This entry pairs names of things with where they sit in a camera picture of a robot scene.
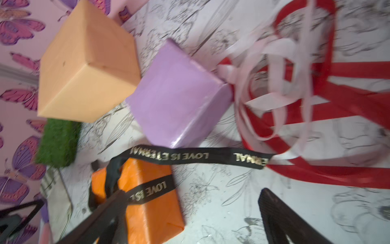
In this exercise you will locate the lilac gift box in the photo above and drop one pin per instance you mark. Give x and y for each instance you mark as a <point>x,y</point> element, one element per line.
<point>178,102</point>

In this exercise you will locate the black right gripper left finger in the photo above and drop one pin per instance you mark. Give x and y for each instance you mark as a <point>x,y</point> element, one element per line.
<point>106,225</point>

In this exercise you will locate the orange gift box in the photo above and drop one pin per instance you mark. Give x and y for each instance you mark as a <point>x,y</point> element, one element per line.
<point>153,215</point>

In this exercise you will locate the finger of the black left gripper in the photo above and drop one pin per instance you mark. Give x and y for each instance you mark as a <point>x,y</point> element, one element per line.
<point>15,221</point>

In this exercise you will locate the black printed ribbon bow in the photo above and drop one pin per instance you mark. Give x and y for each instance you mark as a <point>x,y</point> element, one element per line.
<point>159,155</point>

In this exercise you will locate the green artificial grass mat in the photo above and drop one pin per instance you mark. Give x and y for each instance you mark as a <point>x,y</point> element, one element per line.
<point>58,145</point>

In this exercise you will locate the red satin ribbon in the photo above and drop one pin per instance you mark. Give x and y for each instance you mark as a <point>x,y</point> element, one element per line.
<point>329,101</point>

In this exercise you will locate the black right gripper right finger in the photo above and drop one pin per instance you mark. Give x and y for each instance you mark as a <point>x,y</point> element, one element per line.
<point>282,225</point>

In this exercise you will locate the white satin ribbon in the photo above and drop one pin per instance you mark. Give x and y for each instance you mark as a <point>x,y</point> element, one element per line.
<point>289,78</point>

